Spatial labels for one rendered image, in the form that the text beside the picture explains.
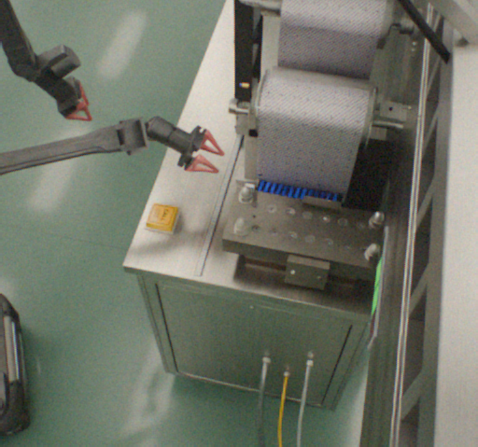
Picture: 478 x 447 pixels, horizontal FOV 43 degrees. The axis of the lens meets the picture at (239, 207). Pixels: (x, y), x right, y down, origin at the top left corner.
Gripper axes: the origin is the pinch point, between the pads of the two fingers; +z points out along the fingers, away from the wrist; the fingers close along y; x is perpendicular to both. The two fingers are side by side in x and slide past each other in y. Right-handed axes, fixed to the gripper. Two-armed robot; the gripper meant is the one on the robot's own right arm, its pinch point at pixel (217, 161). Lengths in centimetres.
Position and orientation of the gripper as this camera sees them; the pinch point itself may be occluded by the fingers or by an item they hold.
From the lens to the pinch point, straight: 155.5
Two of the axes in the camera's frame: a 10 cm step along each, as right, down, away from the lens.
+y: -2.3, 8.0, -5.5
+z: 8.4, 4.5, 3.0
